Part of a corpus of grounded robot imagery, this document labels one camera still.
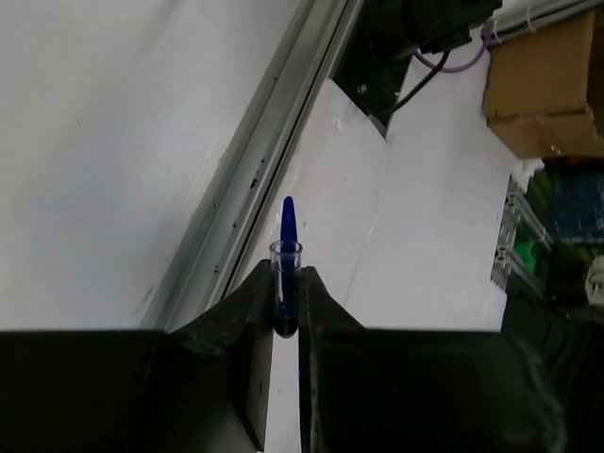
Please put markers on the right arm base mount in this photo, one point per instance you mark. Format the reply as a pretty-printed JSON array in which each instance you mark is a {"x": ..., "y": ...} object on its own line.
[{"x": 397, "y": 47}]

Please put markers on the blue pen cap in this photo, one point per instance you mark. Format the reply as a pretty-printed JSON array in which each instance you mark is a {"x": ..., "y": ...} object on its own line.
[{"x": 285, "y": 257}]

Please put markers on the aluminium front rail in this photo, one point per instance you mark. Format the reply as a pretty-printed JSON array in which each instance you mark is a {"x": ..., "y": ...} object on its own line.
[{"x": 208, "y": 258}]

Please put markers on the brown cardboard box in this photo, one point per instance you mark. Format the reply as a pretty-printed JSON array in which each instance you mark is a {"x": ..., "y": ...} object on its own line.
[{"x": 544, "y": 91}]

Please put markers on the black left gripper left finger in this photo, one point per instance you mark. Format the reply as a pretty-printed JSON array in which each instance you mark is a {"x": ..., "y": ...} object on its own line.
[{"x": 201, "y": 388}]

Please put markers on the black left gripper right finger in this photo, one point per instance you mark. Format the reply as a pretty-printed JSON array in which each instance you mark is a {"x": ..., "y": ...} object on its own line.
[{"x": 367, "y": 389}]

